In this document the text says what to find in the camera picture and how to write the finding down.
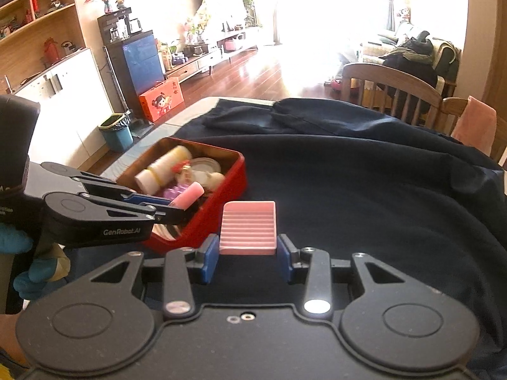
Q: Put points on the pink bag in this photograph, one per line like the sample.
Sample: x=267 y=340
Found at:
x=231 y=44

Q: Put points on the pink towel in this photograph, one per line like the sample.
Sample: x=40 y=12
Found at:
x=475 y=122

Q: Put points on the white yellow bottle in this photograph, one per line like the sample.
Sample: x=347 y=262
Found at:
x=158 y=172

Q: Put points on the black coffee machine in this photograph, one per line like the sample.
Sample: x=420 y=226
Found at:
x=119 y=25

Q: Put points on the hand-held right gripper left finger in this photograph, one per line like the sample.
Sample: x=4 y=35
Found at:
x=210 y=257

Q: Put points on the person's left hand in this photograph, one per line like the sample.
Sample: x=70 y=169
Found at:
x=39 y=275

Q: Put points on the dark blue cloth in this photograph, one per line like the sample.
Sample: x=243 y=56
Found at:
x=356 y=206

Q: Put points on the wooden tv cabinet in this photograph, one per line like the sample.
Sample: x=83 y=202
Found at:
x=198 y=63

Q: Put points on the round metal lid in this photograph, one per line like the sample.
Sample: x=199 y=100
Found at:
x=206 y=164

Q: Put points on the cream garlic bulb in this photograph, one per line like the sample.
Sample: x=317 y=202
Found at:
x=216 y=180

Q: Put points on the beige sofa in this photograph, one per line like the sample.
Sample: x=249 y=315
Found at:
x=447 y=55

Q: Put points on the blue trash can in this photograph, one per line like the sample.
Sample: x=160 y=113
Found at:
x=117 y=134

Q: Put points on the purple toy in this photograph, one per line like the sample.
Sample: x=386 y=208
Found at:
x=173 y=194

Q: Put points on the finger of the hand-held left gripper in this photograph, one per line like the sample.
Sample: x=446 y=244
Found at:
x=170 y=215
x=138 y=199

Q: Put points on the black coat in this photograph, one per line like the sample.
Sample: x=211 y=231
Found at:
x=408 y=59

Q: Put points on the black cabinet blue panel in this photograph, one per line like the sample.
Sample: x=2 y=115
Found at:
x=140 y=67

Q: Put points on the pink ridged soap dish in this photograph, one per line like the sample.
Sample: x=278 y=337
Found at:
x=247 y=227

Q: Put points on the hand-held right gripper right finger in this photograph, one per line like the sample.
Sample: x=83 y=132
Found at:
x=284 y=259

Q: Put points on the wooden wall shelf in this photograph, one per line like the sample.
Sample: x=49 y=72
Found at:
x=43 y=19

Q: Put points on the wooden chair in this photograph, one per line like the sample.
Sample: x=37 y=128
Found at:
x=453 y=107
x=392 y=79

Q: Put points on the pink cylinder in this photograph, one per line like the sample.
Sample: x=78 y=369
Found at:
x=187 y=196

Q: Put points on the grey curtain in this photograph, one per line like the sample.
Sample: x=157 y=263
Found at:
x=396 y=0
x=274 y=4

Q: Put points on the red tin box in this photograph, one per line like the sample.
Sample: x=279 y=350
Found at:
x=222 y=190

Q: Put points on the red white sachet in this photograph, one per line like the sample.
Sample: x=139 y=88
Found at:
x=184 y=168

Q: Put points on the green potted plant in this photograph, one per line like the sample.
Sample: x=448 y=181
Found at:
x=251 y=0

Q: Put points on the orange gift box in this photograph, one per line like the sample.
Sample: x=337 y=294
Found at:
x=160 y=101

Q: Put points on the white cupboard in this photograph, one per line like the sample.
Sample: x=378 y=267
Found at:
x=71 y=99

